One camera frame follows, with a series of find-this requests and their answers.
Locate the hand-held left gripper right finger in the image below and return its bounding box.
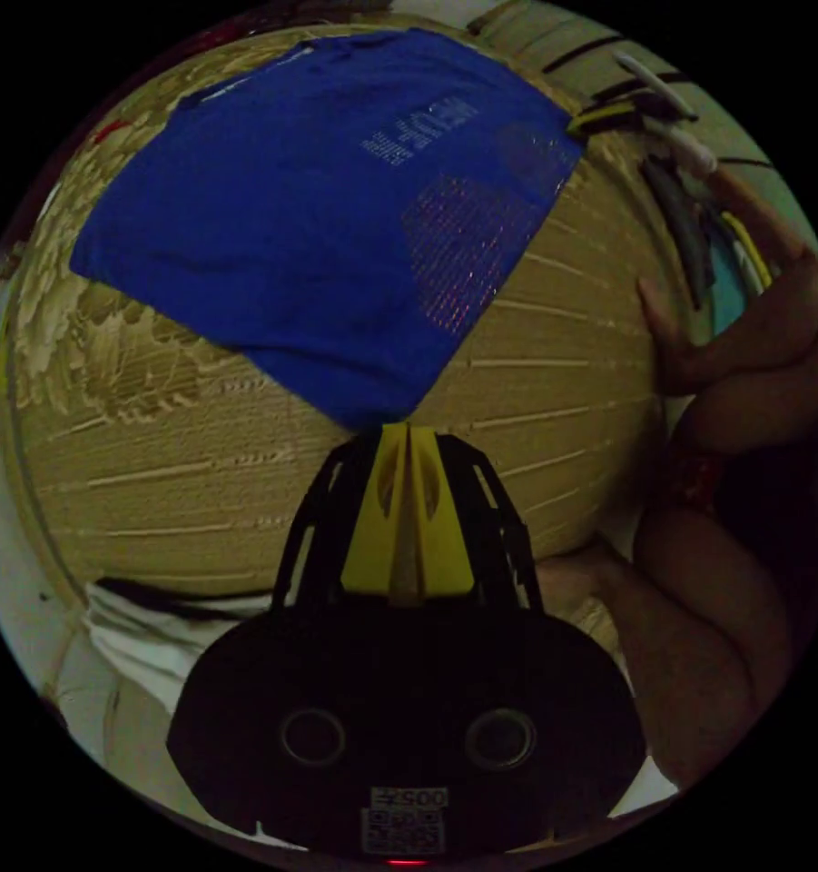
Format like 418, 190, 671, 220
405, 421, 477, 598

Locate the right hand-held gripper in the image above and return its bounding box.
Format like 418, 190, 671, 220
571, 80, 700, 136

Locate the blue short sleeve shirt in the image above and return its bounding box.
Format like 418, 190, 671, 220
70, 28, 585, 431

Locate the person's body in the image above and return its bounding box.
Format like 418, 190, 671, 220
536, 253, 818, 793

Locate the white cloth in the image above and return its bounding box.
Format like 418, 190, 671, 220
57, 577, 277, 754

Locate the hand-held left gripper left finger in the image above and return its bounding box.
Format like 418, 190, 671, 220
340, 421, 409, 592

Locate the person's right forearm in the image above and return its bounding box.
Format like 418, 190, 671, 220
729, 178, 818, 265

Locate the bed with woven mat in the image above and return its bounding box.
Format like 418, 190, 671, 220
0, 25, 670, 618

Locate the person's right hand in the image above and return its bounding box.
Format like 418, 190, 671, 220
702, 162, 747, 207

